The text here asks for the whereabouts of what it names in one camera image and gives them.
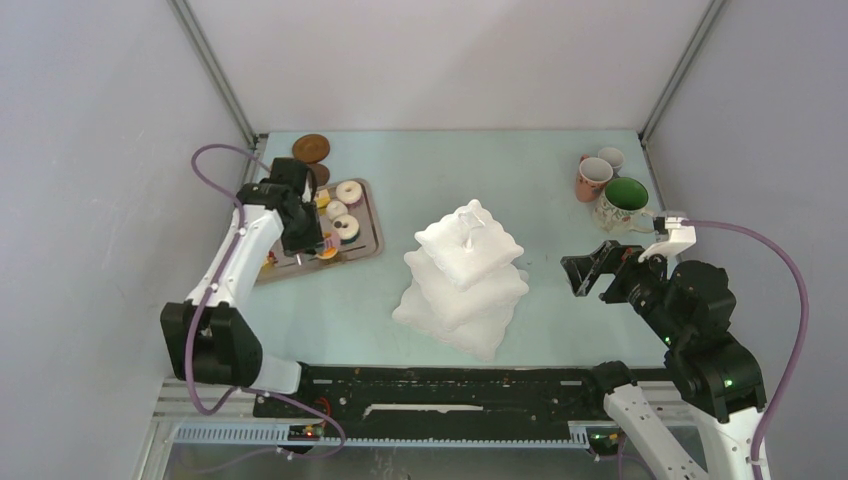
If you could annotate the orange donut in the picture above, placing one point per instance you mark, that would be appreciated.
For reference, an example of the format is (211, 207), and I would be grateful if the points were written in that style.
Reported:
(331, 246)

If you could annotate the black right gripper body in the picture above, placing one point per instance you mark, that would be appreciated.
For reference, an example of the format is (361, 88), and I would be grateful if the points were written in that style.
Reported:
(639, 283)

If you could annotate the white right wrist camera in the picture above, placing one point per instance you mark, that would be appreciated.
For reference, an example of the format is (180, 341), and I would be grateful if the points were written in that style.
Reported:
(673, 237)

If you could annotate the white chocolate-hole donut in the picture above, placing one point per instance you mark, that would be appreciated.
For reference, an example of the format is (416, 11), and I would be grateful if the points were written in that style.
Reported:
(347, 227)

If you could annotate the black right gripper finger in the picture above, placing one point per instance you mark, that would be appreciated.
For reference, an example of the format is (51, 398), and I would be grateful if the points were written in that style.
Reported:
(611, 252)
(582, 272)

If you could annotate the small white cup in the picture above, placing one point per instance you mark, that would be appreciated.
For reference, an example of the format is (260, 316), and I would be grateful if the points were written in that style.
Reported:
(614, 157)

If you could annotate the yellow swirl roll cake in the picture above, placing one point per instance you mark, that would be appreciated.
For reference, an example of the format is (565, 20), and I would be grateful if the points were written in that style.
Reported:
(270, 261)

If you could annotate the darkest brown round coaster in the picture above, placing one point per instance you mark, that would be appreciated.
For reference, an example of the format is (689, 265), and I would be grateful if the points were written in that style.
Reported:
(322, 173)

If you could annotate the green-inside floral mug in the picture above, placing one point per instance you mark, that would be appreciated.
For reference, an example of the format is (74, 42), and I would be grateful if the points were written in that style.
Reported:
(622, 208)

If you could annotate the dark brown round coaster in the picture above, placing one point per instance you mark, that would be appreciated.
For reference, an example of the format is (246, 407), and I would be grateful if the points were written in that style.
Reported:
(311, 148)

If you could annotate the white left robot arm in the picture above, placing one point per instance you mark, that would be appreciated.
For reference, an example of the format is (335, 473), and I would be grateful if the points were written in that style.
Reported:
(208, 338)

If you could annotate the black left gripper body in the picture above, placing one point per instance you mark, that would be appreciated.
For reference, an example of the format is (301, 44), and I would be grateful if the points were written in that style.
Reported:
(305, 233)

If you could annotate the pink mug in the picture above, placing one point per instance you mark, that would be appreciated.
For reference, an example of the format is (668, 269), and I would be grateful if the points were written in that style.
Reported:
(592, 176)

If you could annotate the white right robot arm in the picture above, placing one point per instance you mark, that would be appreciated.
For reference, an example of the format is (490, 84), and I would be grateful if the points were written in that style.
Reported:
(689, 308)

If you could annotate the white frosted donut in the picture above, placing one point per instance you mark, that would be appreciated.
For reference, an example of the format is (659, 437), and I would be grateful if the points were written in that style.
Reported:
(349, 192)

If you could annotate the metal serving tray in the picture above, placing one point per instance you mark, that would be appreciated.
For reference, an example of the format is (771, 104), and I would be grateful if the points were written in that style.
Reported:
(368, 244)

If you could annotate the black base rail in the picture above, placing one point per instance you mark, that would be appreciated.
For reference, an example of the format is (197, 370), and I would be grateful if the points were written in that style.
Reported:
(477, 406)

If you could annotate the white three-tier cake stand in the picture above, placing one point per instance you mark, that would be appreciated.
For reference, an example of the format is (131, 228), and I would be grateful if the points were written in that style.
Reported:
(465, 287)

